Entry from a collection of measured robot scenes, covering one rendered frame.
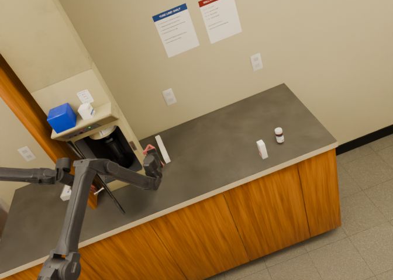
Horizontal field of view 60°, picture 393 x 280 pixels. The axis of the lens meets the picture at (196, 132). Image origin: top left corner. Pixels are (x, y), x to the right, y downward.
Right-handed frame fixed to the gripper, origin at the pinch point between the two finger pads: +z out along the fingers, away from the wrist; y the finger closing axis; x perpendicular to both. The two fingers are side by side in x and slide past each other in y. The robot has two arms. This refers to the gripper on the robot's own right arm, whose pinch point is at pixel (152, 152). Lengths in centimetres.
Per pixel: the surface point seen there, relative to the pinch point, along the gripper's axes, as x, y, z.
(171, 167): -3.7, -25.6, 12.4
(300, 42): -112, -1, 55
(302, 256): -63, -119, -18
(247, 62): -74, 0, 55
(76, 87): 21, 45, 11
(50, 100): 35, 44, 11
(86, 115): 20.9, 33.3, 3.1
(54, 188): 77, -26, 36
